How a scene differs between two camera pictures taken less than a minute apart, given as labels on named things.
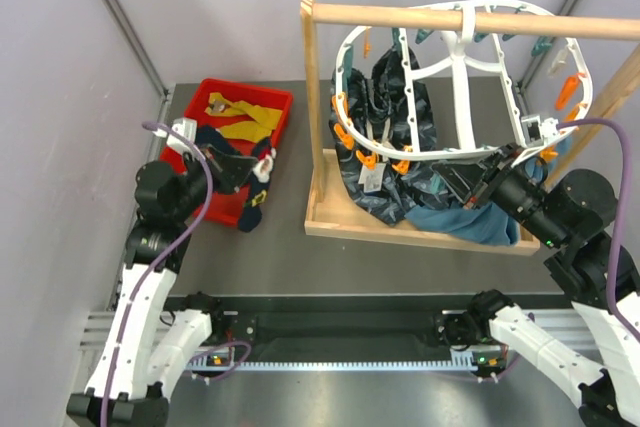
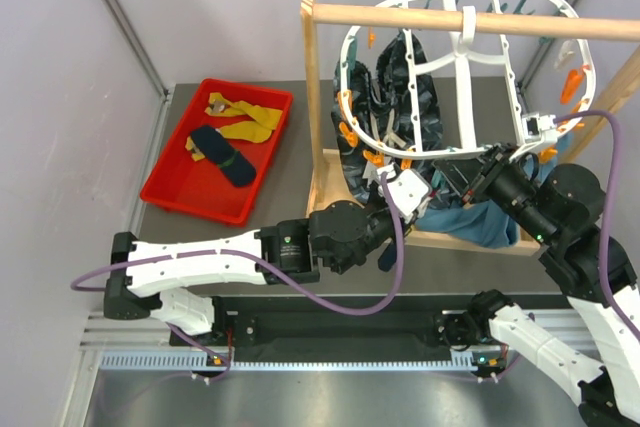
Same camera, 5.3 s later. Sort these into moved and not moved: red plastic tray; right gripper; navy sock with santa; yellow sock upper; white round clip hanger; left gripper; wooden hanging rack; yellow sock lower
Moved: left gripper; white round clip hanger; navy sock with santa
Not moved: yellow sock lower; yellow sock upper; wooden hanging rack; right gripper; red plastic tray
